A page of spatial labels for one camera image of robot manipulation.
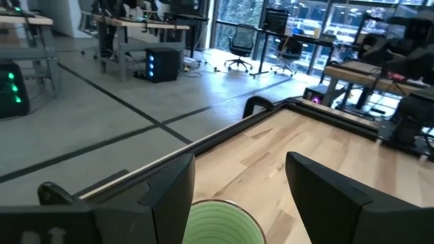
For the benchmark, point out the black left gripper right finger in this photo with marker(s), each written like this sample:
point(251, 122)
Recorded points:
point(325, 210)

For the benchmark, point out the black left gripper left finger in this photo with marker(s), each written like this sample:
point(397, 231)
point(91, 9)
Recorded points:
point(162, 210)

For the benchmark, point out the green ribbed mug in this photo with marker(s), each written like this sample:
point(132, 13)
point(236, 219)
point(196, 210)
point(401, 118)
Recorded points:
point(220, 227)

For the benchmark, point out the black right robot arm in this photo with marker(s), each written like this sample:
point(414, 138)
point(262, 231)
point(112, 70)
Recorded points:
point(413, 64)

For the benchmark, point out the black table clamp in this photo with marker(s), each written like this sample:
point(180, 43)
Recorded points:
point(249, 103)
point(51, 193)

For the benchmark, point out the computer tower pink light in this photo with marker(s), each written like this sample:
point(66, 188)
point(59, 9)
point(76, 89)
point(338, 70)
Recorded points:
point(313, 95)

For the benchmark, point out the wooden table grey legs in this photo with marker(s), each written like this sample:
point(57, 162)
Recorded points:
point(356, 78)
point(34, 20)
point(152, 24)

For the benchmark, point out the computer tower blue lights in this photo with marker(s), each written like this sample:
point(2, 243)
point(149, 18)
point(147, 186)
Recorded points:
point(166, 64)

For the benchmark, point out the black office chair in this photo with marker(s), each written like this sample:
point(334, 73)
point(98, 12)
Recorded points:
point(290, 49)
point(241, 40)

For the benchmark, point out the black desk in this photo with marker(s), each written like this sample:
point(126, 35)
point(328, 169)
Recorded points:
point(315, 40)

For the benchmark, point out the computer tower green lights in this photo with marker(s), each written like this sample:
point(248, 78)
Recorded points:
point(6, 108)

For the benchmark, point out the grey office chair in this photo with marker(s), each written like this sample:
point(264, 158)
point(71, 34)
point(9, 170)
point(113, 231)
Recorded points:
point(86, 23)

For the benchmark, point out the black cabinet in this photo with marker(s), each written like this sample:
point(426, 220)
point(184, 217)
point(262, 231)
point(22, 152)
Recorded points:
point(186, 6)

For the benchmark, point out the black metal table frame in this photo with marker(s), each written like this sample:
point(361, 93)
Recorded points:
point(339, 121)

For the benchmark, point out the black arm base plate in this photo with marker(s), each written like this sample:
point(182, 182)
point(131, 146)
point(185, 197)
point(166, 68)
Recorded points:
point(390, 135)

